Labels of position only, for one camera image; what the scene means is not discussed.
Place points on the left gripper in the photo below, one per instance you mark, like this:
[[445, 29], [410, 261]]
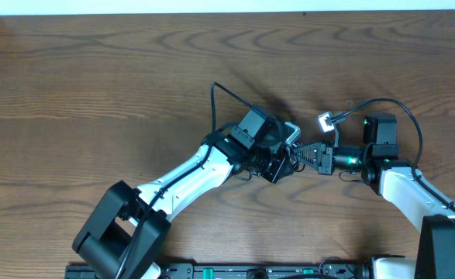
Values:
[[280, 170]]

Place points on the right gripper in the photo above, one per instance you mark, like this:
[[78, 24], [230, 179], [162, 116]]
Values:
[[325, 158]]

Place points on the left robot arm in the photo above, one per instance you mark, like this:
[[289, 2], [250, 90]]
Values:
[[124, 233]]

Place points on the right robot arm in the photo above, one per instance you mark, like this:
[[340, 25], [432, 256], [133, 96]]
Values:
[[430, 211]]

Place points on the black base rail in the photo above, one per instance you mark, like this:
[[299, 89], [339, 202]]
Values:
[[250, 271]]

